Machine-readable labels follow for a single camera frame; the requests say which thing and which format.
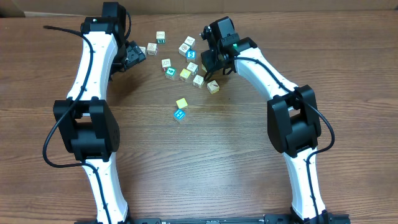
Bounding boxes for block with red mark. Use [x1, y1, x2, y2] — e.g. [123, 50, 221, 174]
[207, 80, 220, 94]

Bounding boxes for wooden block red letter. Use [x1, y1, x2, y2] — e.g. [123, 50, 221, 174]
[147, 43, 158, 55]

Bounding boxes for wooden block bird picture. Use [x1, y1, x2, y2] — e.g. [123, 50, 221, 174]
[139, 46, 147, 55]

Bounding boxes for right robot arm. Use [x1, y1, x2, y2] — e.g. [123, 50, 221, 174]
[200, 17, 328, 223]

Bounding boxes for wooden block green seven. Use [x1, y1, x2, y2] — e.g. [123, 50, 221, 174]
[187, 62, 198, 75]

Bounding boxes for wooden block faint drawing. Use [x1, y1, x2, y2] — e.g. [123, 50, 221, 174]
[161, 58, 171, 71]

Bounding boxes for blue number five block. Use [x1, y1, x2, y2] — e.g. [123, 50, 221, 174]
[186, 50, 197, 62]

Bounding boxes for pale wooden block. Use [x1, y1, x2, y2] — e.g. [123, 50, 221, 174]
[193, 75, 204, 88]

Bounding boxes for block with green side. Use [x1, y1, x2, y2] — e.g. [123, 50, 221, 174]
[156, 31, 165, 44]

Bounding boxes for top right wooden block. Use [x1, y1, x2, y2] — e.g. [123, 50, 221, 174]
[184, 36, 196, 48]

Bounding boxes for wooden block round picture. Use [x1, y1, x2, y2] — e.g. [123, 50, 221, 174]
[178, 43, 191, 57]

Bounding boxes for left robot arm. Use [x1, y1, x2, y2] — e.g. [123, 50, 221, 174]
[50, 2, 146, 223]

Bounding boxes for yellow top block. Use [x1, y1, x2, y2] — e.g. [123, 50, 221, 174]
[179, 68, 192, 82]

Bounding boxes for cardboard backdrop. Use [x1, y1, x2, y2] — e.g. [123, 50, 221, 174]
[1, 0, 397, 17]

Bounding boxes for blue symbol block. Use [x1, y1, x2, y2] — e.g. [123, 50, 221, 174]
[174, 109, 186, 122]

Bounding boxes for yellow block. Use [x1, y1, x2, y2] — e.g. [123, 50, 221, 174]
[176, 98, 188, 110]
[179, 68, 192, 82]

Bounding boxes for green number four block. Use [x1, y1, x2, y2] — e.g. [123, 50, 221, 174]
[165, 67, 176, 80]

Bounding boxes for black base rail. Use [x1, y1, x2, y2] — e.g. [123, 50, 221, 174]
[74, 213, 351, 224]

